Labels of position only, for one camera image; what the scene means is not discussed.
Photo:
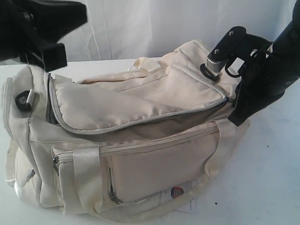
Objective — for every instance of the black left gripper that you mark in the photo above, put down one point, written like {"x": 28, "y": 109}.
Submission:
{"x": 30, "y": 30}

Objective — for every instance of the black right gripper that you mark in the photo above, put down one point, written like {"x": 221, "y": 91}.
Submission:
{"x": 261, "y": 82}

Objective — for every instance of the cream white duffel bag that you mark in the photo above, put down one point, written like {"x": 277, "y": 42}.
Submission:
{"x": 110, "y": 145}

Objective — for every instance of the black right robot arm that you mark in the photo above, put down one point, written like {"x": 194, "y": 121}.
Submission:
{"x": 289, "y": 43}

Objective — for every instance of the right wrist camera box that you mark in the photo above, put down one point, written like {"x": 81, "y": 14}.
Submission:
{"x": 221, "y": 53}

